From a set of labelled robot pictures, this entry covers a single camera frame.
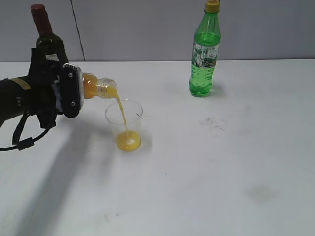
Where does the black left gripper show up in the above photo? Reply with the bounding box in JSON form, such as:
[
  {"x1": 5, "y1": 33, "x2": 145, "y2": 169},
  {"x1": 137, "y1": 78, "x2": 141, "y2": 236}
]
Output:
[{"x1": 27, "y1": 48, "x2": 62, "y2": 129}]

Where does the transparent plastic cup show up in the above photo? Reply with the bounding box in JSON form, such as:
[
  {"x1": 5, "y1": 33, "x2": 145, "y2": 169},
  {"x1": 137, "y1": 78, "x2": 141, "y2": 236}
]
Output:
[{"x1": 105, "y1": 99, "x2": 143, "y2": 152}]

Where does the dark red wine bottle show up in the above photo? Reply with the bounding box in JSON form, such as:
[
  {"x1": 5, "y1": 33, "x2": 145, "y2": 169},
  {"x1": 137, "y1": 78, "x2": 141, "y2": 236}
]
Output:
[{"x1": 30, "y1": 4, "x2": 68, "y2": 66}]

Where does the green soda bottle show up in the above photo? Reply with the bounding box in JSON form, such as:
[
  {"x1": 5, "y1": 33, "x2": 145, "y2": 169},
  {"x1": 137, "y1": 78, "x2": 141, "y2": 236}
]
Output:
[{"x1": 189, "y1": 0, "x2": 221, "y2": 97}]

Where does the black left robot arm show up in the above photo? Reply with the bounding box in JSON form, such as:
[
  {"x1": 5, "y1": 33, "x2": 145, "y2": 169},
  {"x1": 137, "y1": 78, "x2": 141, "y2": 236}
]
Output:
[{"x1": 0, "y1": 48, "x2": 68, "y2": 128}]

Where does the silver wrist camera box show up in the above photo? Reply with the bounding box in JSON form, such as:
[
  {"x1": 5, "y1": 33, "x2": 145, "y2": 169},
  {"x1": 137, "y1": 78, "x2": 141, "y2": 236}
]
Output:
[{"x1": 52, "y1": 63, "x2": 84, "y2": 118}]

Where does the black cable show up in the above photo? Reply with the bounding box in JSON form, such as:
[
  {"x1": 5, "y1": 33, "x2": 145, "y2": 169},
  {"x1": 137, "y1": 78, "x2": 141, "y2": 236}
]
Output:
[{"x1": 0, "y1": 110, "x2": 56, "y2": 152}]

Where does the NFC orange juice bottle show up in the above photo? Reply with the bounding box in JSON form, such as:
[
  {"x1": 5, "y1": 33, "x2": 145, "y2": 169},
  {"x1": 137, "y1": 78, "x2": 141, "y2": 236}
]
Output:
[{"x1": 82, "y1": 73, "x2": 118, "y2": 99}]

